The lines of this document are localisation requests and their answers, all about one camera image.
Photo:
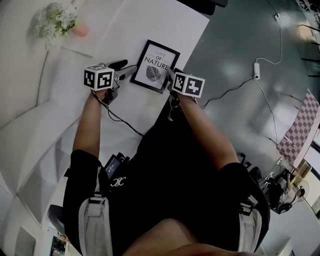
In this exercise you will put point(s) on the person's left forearm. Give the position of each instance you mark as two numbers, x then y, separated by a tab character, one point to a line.
87	125

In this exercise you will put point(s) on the checkered cloth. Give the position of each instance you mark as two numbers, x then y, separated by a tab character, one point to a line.
300	125

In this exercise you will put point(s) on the white shelf unit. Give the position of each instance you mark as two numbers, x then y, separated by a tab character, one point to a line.
30	140

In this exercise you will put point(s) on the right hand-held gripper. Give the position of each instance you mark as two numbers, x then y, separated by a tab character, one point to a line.
190	85

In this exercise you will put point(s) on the white power adapter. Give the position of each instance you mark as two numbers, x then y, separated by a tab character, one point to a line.
256	70

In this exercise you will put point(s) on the white table top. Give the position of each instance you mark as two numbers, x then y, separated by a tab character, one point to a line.
120	30

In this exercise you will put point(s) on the black t-shirt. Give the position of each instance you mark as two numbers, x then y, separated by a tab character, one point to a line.
170	180

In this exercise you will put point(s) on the person's face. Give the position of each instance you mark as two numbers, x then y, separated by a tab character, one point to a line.
165	237

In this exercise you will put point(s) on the pink vase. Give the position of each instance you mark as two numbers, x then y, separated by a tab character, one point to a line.
81	30

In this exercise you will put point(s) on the white floor socket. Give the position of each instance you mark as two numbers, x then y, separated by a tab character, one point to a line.
276	17

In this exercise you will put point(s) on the black framed nature print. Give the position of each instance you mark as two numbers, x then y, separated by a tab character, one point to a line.
150	55

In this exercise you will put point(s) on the person's right forearm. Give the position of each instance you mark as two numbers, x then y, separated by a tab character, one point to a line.
207	135

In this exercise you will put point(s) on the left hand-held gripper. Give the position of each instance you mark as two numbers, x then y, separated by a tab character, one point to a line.
98	77

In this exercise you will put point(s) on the black chest device with screen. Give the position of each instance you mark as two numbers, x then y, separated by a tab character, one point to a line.
113	166

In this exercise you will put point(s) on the white flower bouquet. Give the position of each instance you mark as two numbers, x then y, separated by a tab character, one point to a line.
55	20

